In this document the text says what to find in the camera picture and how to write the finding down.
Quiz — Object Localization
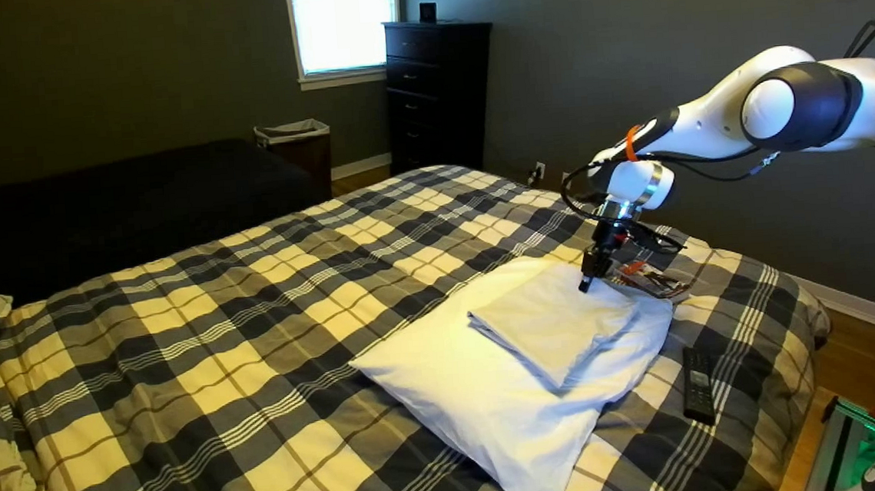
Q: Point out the white pillow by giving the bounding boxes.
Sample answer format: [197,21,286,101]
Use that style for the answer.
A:
[342,245,687,491]

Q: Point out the black dresser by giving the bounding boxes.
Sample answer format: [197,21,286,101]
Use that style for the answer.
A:
[380,15,503,177]

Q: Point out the window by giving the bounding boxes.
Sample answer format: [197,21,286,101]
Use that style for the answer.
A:
[285,0,410,92]

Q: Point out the glossy printed packet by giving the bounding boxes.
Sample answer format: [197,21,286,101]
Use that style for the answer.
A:
[613,257,694,303]

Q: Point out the trash bin with liner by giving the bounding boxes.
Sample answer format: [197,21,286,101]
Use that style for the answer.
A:
[253,118,336,205]

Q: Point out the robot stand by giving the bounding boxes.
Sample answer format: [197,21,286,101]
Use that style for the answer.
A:
[797,392,875,491]

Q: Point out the plaid yellow grey duvet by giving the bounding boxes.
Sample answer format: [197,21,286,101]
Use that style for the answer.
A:
[0,138,844,491]

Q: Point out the black remote control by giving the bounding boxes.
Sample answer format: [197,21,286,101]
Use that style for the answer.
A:
[680,345,720,427]

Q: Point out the white cloth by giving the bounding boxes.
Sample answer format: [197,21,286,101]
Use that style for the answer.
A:
[464,256,646,396]

